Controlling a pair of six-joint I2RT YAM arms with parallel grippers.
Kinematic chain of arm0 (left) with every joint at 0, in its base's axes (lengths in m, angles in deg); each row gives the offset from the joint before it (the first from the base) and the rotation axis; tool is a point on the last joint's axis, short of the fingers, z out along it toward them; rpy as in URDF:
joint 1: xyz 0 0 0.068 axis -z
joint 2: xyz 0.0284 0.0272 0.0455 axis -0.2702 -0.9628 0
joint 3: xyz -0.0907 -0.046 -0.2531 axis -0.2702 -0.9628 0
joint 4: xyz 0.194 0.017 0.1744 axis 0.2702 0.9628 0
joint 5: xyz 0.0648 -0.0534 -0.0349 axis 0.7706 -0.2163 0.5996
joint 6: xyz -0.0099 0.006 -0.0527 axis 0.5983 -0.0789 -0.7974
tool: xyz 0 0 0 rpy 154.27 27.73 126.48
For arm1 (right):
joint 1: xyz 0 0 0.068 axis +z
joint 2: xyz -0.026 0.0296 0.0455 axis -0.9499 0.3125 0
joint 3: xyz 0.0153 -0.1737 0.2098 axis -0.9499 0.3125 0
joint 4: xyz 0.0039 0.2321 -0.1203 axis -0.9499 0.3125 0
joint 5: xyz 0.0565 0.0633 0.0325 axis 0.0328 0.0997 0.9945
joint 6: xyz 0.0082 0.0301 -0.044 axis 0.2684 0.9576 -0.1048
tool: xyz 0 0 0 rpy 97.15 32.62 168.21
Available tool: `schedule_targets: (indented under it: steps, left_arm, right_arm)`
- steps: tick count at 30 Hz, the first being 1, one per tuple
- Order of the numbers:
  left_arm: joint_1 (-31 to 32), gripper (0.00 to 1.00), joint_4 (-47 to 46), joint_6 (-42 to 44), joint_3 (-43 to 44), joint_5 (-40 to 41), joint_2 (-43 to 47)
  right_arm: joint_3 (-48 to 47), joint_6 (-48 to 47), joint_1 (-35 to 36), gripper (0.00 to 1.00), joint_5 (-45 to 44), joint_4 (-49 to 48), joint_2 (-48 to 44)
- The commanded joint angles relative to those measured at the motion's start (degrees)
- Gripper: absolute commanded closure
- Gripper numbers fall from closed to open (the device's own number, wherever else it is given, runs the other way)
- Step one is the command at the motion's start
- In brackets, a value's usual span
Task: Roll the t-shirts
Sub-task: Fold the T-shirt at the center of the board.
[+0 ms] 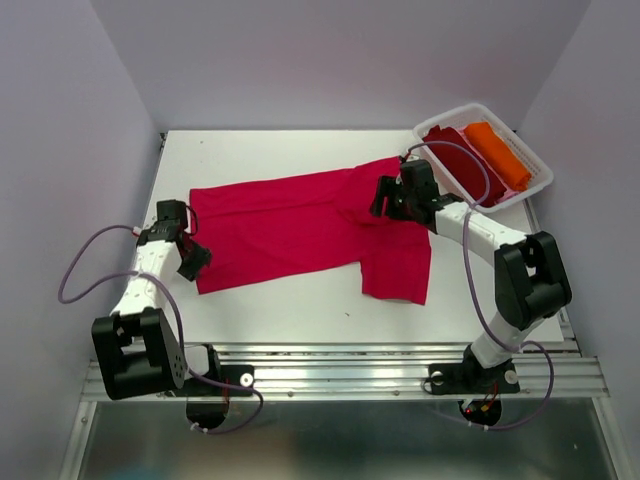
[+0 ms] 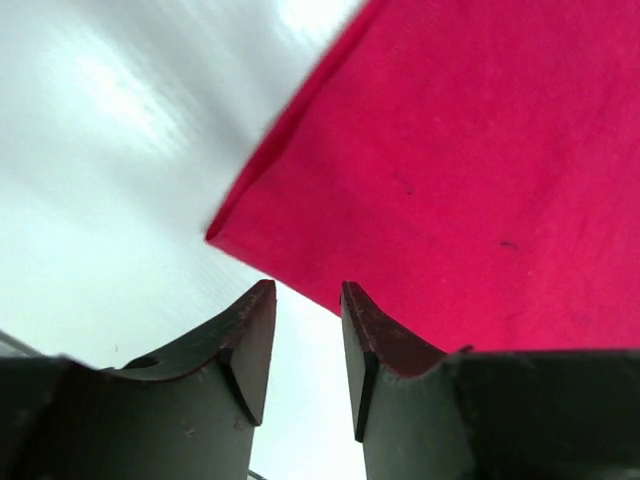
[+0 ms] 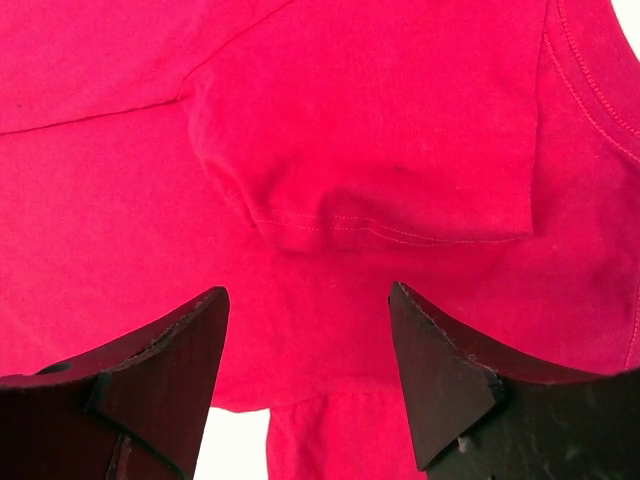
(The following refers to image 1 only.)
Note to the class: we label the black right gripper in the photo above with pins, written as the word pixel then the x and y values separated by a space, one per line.
pixel 387 185

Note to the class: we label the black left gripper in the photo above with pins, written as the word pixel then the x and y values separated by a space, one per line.
pixel 202 256

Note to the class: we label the crimson red t shirt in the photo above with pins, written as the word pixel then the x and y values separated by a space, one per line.
pixel 264 230

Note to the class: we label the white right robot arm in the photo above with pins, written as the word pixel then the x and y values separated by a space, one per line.
pixel 530 280

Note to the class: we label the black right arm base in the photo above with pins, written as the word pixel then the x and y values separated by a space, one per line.
pixel 469 377

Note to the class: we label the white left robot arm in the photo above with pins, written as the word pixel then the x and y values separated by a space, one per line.
pixel 137 350

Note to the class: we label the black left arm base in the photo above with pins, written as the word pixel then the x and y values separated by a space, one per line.
pixel 205 360

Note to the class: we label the dark red rolled shirt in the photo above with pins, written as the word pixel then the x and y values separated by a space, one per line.
pixel 461 161

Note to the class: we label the orange rolled shirt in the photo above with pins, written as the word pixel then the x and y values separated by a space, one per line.
pixel 499 156

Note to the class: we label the white plastic basket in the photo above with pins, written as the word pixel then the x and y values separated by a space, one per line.
pixel 458 118

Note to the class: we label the aluminium rail frame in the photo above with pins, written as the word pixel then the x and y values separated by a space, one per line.
pixel 325 372

